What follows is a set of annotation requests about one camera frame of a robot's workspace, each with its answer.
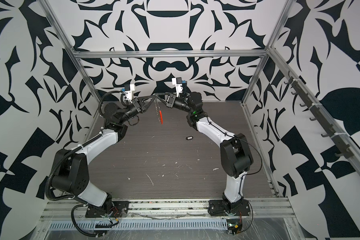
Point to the small green-lit circuit board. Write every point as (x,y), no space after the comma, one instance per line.
(234,227)

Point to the aluminium frame back crossbar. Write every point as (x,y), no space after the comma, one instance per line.
(169,54)

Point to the large keyring with red handle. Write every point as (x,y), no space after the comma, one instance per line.
(158,110)

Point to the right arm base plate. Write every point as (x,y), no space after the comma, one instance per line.
(219,208)

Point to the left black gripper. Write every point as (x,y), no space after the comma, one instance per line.
(139,104)

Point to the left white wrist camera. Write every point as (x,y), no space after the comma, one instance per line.
(128,92)

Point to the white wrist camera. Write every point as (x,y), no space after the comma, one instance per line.
(178,84)
(128,92)

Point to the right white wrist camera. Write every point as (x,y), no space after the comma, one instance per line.
(178,84)

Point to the white slotted cable duct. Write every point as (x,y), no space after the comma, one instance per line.
(187,224)

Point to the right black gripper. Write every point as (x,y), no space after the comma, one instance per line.
(171,102)

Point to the grey wall hook rack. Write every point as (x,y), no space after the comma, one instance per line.
(321,116)

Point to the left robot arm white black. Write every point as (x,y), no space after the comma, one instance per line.
(69,177)

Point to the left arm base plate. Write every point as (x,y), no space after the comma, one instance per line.
(106,210)

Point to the aluminium frame front rail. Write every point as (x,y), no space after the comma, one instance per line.
(173,209)

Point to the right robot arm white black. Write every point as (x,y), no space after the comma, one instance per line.
(236,156)

